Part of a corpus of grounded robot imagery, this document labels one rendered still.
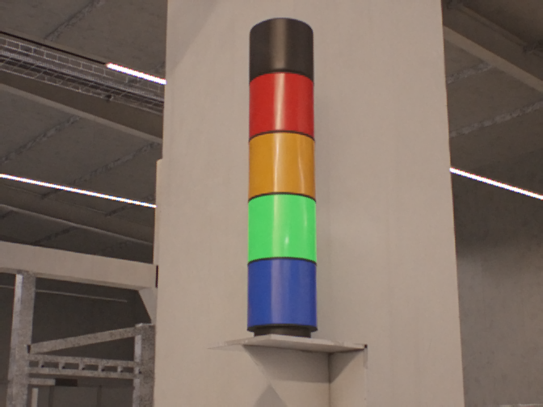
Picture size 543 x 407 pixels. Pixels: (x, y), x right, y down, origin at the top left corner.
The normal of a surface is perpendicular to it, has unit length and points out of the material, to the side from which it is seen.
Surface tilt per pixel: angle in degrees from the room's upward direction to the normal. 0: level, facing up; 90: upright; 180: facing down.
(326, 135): 90
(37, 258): 90
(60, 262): 90
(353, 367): 90
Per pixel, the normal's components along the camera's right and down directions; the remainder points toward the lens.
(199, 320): -0.77, -0.18
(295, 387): 0.64, -0.21
